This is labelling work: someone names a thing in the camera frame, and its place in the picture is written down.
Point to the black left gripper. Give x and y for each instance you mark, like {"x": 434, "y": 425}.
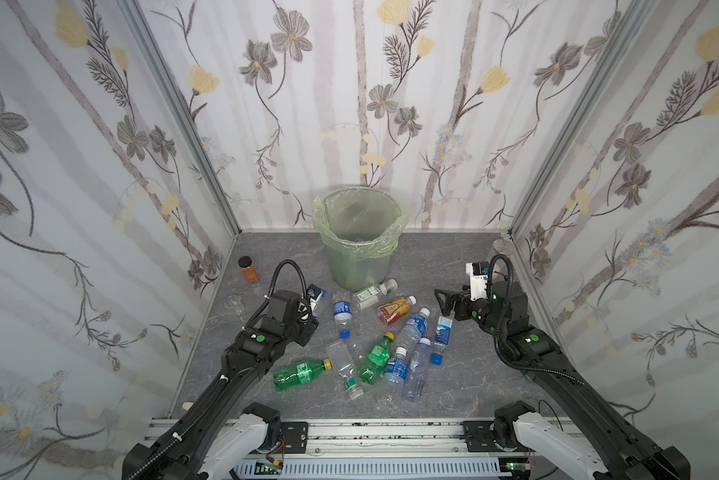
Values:
{"x": 310, "y": 327}

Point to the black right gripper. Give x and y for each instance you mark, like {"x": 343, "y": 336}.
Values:
{"x": 457, "y": 302}

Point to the light blue label water bottle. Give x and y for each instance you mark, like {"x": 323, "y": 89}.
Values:
{"x": 441, "y": 340}

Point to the Pocari Sweat bottle white cap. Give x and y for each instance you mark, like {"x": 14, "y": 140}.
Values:
{"x": 414, "y": 330}

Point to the clear bottle green band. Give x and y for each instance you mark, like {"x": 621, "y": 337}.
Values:
{"x": 343, "y": 366}

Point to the green sprite bottle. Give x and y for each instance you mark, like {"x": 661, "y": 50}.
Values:
{"x": 302, "y": 373}
{"x": 374, "y": 365}

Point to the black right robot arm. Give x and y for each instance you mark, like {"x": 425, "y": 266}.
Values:
{"x": 612, "y": 448}

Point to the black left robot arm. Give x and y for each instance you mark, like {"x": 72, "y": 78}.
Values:
{"x": 202, "y": 444}

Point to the mesh waste bin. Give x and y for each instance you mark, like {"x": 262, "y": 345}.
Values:
{"x": 355, "y": 274}

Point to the Pepsi water bottle blue cap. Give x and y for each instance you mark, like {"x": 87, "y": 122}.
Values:
{"x": 342, "y": 313}

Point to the orange red drink bottle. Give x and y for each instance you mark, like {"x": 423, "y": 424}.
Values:
{"x": 395, "y": 310}

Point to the tall clear bottle blue cap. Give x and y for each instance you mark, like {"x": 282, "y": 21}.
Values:
{"x": 418, "y": 369}

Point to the clear bottle green white label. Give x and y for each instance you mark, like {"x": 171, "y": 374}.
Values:
{"x": 373, "y": 293}

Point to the clear plastic measuring cup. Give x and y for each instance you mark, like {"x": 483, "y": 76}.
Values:
{"x": 233, "y": 306}

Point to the glass jar with powder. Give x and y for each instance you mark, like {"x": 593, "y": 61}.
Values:
{"x": 504, "y": 247}

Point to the blue label bottle white cap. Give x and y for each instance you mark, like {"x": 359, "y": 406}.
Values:
{"x": 395, "y": 376}

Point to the orange spice jar black lid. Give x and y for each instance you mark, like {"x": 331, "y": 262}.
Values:
{"x": 248, "y": 269}

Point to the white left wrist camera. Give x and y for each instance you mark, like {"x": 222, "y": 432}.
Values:
{"x": 315, "y": 294}

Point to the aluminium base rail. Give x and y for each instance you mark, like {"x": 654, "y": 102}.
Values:
{"x": 428, "y": 448}

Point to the aluminium corner post right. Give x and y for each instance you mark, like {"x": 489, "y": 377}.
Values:
{"x": 625, "y": 32}

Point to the aluminium corner post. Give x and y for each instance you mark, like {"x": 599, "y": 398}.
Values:
{"x": 625, "y": 32}
{"x": 170, "y": 92}

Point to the aluminium corner post left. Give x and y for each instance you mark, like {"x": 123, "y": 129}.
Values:
{"x": 170, "y": 92}

